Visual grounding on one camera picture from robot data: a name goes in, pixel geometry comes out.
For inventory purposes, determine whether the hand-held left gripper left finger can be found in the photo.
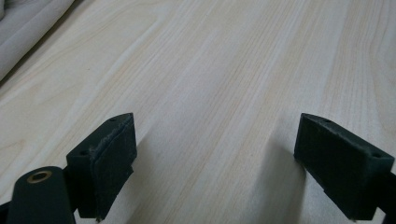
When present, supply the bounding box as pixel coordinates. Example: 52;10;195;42
65;112;138;222

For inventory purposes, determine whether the white curtain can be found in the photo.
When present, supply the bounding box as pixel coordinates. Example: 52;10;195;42
0;0;77;82

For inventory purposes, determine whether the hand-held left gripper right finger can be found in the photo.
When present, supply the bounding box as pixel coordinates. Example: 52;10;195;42
293;112;396;222

